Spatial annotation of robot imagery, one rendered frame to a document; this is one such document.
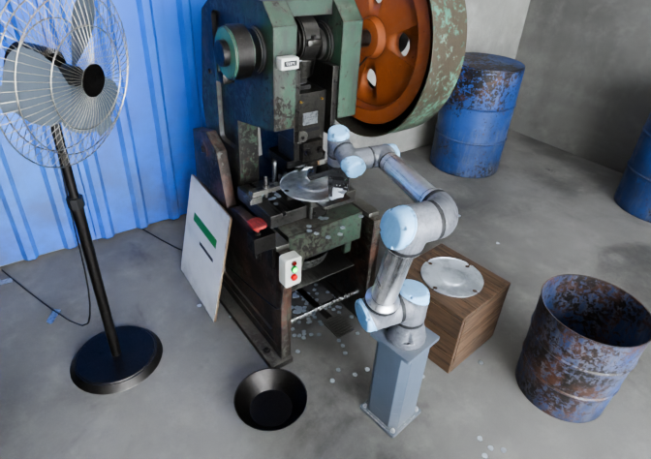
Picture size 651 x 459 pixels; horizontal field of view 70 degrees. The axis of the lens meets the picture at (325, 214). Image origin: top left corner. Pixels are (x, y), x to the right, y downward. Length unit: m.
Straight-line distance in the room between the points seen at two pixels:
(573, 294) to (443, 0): 1.40
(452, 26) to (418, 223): 0.83
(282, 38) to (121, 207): 1.78
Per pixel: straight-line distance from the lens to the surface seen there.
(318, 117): 1.94
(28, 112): 1.55
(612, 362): 2.13
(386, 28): 2.07
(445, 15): 1.83
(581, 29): 4.88
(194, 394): 2.21
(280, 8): 1.75
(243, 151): 2.12
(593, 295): 2.42
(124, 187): 3.08
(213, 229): 2.33
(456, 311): 2.13
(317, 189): 1.96
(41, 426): 2.31
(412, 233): 1.27
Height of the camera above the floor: 1.74
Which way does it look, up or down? 32 degrees down
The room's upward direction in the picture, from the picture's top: 3 degrees clockwise
